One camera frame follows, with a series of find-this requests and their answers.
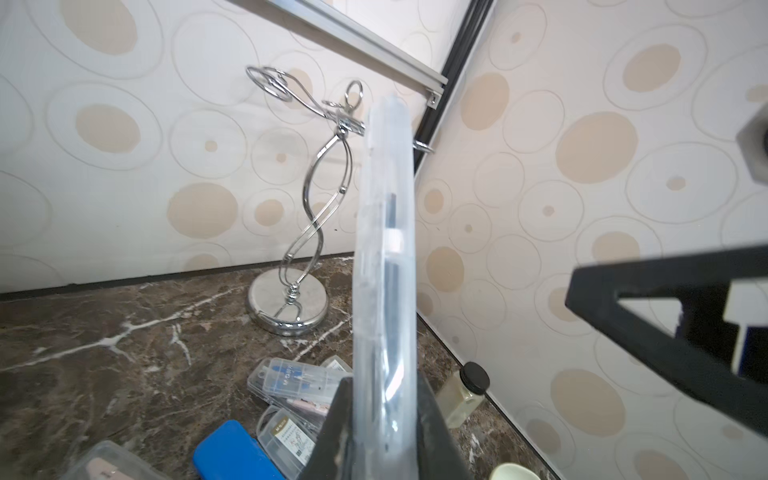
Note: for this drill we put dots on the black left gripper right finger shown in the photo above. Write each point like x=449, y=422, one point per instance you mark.
x=439, y=457

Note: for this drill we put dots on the grey green bowl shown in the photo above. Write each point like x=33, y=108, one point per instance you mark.
x=512, y=471

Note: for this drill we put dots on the chrome jewelry stand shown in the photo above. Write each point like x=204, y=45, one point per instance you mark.
x=288, y=300

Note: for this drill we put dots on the aluminium frame rail back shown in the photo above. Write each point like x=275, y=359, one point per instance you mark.
x=334, y=30

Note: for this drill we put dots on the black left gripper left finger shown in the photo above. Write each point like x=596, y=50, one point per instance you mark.
x=333, y=454

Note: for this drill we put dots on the small glass bottle black cap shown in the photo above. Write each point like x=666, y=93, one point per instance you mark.
x=462, y=393

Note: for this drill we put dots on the black corner frame post right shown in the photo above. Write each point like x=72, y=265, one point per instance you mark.
x=467, y=39

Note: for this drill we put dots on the clear case white label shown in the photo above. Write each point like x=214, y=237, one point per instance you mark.
x=285, y=441

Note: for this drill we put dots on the blue compass case front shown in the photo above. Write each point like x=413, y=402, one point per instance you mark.
x=230, y=453

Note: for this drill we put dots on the clear case pink compass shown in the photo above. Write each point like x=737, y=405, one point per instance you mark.
x=109, y=461

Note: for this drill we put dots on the clear case blue label stacked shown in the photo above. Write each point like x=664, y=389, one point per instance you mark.
x=289, y=382

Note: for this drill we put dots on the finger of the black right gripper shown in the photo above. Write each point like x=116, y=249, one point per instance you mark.
x=700, y=358

